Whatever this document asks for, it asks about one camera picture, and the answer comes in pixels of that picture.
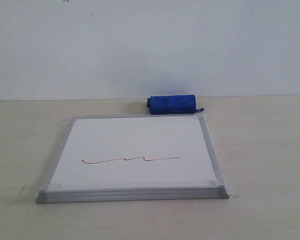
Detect white board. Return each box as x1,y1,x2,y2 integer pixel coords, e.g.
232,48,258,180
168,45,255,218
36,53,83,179
36,115,224,204

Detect clear tape corner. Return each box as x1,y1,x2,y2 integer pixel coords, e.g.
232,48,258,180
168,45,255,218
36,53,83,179
208,180,240,199
58,117,77,127
19,182,63,200
193,113,205,123

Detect clear tape near right corner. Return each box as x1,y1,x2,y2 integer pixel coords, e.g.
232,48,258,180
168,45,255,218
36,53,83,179
208,180,240,199

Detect clear tape far right corner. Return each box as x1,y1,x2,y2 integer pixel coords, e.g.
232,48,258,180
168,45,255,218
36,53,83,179
193,113,205,123

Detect clear tape far left corner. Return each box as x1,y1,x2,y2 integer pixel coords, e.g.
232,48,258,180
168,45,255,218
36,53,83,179
58,117,77,127

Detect blue cloth eraser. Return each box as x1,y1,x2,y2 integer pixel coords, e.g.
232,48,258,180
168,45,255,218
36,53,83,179
146,94,204,115

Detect clear tape near left corner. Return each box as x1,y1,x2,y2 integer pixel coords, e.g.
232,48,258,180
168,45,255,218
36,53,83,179
19,182,63,200

